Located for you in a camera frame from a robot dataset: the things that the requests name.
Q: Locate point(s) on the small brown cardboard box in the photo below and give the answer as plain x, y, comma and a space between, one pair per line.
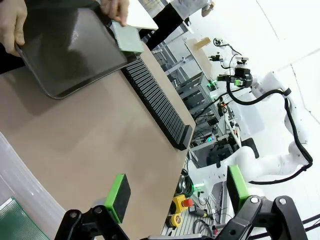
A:
202, 43

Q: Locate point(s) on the black rectangular tray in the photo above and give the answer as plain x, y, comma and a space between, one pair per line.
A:
67, 50

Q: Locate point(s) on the black slotted PCB rack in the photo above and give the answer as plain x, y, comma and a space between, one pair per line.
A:
157, 107

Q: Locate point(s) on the yellow emergency stop box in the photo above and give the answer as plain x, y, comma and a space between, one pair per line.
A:
181, 203

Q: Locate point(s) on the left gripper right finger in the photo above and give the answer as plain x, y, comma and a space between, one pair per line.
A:
237, 185

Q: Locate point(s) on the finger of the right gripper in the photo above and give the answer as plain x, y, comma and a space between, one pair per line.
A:
223, 78
238, 83

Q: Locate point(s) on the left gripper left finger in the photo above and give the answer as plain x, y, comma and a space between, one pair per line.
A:
117, 197

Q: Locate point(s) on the person's right hand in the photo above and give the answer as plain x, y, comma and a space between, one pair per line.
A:
11, 22

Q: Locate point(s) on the green PCB board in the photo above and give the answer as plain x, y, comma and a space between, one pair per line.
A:
128, 37
17, 220

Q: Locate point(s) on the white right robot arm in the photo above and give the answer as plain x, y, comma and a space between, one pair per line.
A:
270, 162

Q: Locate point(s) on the clear plastic storage box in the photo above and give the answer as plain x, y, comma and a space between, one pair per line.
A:
22, 175

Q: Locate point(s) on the person's left hand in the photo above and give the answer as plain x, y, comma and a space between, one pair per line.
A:
116, 10

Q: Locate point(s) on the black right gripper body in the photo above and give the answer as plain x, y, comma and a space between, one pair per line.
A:
243, 76

